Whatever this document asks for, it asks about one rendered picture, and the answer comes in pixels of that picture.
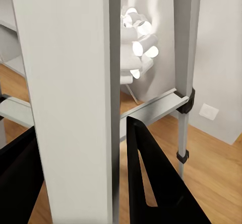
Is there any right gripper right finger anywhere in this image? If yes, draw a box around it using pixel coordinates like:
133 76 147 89
126 116 212 224

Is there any camera tripod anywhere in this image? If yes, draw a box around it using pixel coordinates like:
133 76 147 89
0 0 200 224

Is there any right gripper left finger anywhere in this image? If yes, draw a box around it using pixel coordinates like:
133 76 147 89
0 125 44 224

